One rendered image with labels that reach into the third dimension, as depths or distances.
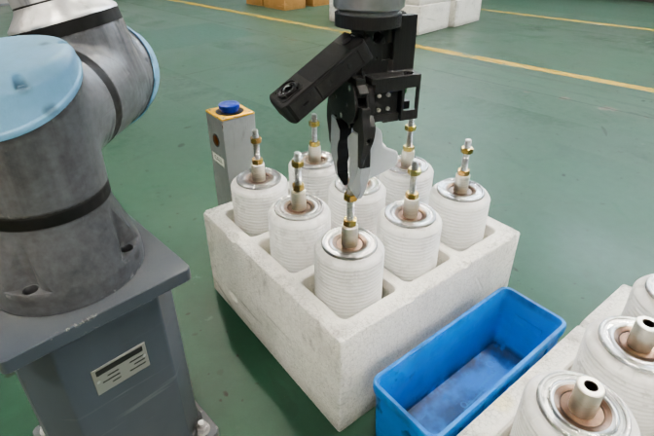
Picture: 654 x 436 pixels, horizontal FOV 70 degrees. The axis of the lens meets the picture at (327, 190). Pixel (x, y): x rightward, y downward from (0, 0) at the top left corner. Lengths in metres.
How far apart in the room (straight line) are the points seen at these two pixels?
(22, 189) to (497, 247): 0.64
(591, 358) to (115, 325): 0.49
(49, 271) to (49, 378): 0.11
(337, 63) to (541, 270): 0.73
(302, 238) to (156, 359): 0.25
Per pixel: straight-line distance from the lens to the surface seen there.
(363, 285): 0.63
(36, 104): 0.45
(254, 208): 0.78
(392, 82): 0.52
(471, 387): 0.82
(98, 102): 0.51
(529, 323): 0.83
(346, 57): 0.50
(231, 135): 0.91
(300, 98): 0.49
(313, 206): 0.71
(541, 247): 1.16
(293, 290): 0.67
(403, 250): 0.69
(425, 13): 3.36
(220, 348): 0.86
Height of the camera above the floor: 0.62
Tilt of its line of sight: 29 degrees down
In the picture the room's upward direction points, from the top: straight up
